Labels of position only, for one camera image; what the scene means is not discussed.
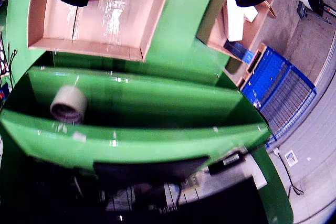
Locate dark blue carton box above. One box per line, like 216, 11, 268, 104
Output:
223, 40, 255, 65

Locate large shallow cardboard tray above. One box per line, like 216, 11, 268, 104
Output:
27, 0, 178, 62

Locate wooden pallet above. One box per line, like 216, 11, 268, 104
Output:
237, 42, 267, 90

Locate black white patterned card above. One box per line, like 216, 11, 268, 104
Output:
0, 32, 18, 78

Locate olive green rounded flap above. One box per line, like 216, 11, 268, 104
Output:
225, 57, 244, 75

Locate blue plastic crates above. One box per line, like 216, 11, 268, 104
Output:
241, 45, 318, 148

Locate beige tape roll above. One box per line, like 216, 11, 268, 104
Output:
49, 85, 89, 124

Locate green metal cabinet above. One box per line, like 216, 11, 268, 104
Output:
0, 0, 295, 224

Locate thin black floor cable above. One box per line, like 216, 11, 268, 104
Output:
272, 147, 305, 196

